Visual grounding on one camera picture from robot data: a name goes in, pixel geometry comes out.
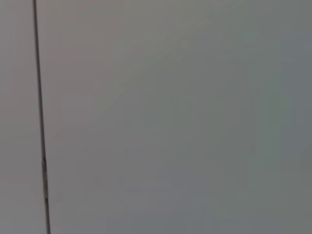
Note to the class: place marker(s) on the thin black vertical pole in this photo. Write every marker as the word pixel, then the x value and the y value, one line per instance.
pixel 40 97

